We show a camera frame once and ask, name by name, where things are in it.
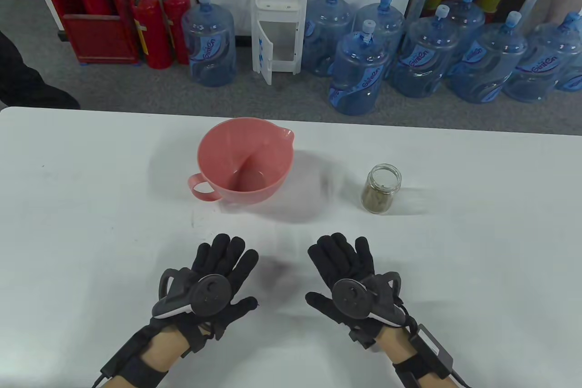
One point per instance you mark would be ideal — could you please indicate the person's left hand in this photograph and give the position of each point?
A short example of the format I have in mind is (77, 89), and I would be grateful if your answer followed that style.
(223, 260)

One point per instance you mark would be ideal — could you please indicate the person's right hand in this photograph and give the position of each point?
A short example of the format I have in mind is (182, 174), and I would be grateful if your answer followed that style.
(345, 256)

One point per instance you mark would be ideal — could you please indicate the pile of raisins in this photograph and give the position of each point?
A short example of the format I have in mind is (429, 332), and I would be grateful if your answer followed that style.
(376, 199)

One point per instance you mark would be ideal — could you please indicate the glass storage jar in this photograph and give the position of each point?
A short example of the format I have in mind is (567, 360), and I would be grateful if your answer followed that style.
(384, 178)

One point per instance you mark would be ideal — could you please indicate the pink salad bowl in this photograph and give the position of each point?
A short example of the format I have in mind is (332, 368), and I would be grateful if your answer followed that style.
(254, 156)

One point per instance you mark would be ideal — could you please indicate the person's left forearm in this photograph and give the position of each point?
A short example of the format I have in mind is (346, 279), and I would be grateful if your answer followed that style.
(159, 351)

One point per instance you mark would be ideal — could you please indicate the person's right forearm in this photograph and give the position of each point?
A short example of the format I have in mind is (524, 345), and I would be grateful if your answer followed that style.
(395, 345)

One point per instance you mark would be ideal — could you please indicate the grey left hand controller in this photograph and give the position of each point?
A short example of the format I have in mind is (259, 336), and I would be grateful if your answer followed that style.
(209, 294)

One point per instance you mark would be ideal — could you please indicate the grey hand controller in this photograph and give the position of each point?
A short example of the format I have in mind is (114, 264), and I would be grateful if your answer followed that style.
(209, 294)
(352, 299)

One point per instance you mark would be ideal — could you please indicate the grey right hand controller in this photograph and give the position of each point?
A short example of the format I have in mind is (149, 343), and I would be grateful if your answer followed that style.
(352, 299)

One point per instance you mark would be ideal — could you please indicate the black right wrist sensor box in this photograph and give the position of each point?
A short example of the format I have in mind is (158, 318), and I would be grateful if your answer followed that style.
(434, 347)

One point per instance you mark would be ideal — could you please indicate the black wrist sensor box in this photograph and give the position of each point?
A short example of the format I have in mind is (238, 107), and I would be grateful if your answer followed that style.
(434, 347)
(122, 356)

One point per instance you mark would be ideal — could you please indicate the black left wrist sensor box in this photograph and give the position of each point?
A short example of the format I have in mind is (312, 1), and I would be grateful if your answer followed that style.
(122, 356)

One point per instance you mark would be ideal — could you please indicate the row of blue water jugs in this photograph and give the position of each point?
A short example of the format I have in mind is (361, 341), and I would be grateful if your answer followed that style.
(359, 69)

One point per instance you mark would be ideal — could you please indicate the single blue water jug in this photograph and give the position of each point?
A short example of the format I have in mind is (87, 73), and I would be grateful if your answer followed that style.
(209, 42)

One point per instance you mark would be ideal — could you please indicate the red fire extinguisher cabinet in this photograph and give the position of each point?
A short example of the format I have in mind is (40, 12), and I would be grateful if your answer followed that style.
(97, 40)

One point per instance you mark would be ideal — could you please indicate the black left glove mount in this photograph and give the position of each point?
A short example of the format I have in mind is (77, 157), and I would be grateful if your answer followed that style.
(200, 338)

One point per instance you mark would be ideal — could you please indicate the black glove mount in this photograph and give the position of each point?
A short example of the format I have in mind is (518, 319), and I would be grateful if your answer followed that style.
(363, 340)
(200, 338)

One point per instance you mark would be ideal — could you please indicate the black right glove mount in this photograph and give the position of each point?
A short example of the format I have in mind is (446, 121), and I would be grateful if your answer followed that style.
(363, 340)

